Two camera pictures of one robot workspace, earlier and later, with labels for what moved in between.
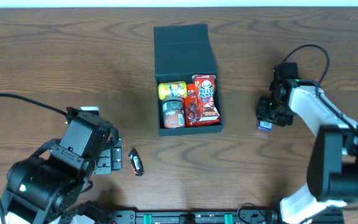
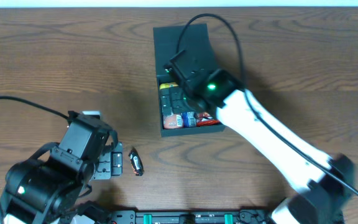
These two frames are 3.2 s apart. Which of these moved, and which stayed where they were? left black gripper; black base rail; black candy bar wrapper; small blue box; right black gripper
Moved: small blue box; right black gripper
Stayed: black base rail; black candy bar wrapper; left black gripper
